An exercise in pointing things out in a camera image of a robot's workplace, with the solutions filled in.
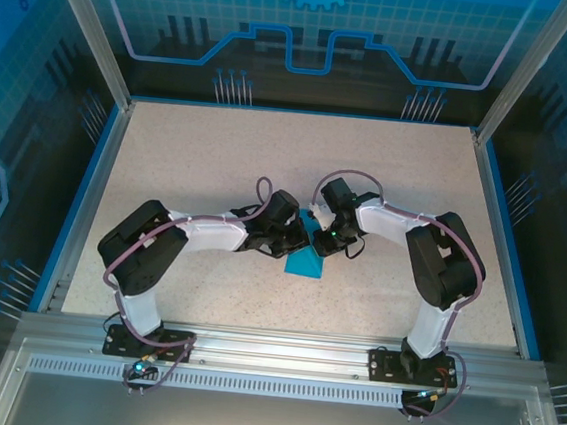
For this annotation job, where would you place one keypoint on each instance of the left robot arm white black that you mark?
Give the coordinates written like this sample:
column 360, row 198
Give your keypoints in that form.
column 210, row 238

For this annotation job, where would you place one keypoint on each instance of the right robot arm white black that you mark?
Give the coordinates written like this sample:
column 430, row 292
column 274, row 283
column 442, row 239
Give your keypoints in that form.
column 387, row 227

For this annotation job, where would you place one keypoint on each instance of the sheet metal tray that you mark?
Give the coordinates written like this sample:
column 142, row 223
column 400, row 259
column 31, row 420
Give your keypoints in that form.
column 243, row 419

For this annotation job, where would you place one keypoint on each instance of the perforated metal strip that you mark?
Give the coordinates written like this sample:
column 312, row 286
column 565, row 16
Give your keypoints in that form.
column 272, row 386

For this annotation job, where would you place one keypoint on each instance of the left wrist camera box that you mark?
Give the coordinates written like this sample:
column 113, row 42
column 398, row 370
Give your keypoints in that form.
column 284, row 206

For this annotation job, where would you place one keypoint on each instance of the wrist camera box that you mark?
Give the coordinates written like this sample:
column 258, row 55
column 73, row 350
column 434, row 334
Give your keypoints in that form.
column 284, row 206
column 335, row 192

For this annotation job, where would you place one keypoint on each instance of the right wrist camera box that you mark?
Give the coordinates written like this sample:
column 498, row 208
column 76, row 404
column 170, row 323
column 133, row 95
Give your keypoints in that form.
column 335, row 192

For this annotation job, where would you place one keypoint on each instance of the aluminium front rail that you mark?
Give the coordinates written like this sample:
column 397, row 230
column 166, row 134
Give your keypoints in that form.
column 280, row 348

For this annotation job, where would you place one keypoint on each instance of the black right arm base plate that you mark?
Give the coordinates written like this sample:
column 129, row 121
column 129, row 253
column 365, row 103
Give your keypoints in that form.
column 384, row 365

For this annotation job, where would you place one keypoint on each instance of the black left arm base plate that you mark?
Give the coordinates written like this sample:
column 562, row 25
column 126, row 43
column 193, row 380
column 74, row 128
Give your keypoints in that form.
column 175, row 345

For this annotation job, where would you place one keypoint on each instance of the aluminium side rail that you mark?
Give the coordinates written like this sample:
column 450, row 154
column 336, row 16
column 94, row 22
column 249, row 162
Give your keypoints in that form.
column 88, row 204
column 497, row 233

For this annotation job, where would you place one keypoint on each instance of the aluminium upright post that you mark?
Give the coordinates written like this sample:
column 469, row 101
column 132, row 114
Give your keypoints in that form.
column 528, row 70
column 95, row 28

